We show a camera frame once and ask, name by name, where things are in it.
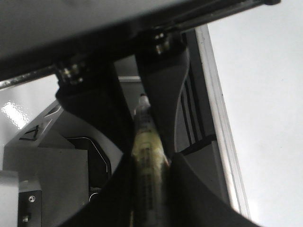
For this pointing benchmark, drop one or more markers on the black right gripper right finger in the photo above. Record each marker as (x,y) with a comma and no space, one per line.
(192,204)

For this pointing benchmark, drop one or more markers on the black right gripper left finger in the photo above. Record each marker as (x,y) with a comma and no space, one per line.
(111,207)

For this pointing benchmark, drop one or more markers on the white black whiteboard marker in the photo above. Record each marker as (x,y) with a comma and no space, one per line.
(151,169)

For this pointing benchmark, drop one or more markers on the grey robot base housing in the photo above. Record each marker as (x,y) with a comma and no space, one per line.
(61,163)

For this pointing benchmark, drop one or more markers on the white whiteboard with aluminium frame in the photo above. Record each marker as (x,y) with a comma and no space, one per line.
(253,66)

